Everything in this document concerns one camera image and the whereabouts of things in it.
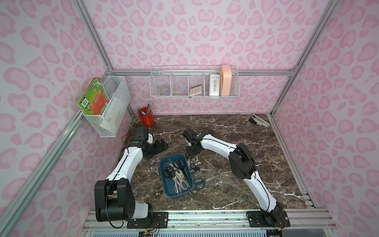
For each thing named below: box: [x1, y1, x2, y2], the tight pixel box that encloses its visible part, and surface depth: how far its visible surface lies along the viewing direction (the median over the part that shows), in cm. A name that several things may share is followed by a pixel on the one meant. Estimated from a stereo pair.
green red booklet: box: [76, 78, 111, 116], surface depth 73 cm
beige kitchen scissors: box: [172, 165, 191, 189], surface depth 89 cm
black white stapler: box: [249, 114, 271, 129], surface depth 115 cm
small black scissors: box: [189, 163, 202, 170], surface depth 94 cm
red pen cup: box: [139, 107, 155, 127], surface depth 113 cm
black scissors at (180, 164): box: [173, 158, 192, 184], surface depth 92 cm
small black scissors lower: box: [189, 163, 212, 174], surface depth 92 cm
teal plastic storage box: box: [159, 153, 194, 198], surface depth 91 cm
